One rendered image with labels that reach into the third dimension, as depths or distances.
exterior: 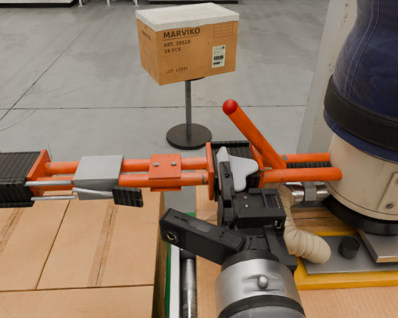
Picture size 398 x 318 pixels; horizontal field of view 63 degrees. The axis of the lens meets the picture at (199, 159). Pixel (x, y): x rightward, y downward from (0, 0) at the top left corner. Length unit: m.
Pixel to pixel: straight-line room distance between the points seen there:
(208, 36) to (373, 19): 1.89
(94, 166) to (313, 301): 0.39
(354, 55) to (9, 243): 1.31
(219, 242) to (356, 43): 0.30
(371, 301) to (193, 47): 1.95
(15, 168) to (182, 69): 1.83
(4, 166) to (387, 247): 0.61
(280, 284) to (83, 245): 1.06
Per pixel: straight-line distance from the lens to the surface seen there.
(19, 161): 0.58
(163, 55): 2.21
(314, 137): 1.76
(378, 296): 0.60
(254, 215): 0.41
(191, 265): 1.21
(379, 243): 0.60
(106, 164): 0.54
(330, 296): 0.57
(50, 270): 1.31
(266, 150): 0.51
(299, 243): 0.52
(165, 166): 0.52
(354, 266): 0.58
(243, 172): 0.47
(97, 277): 1.24
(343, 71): 0.49
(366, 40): 0.47
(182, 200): 2.21
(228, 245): 0.39
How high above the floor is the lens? 1.54
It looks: 37 degrees down
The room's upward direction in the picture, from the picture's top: straight up
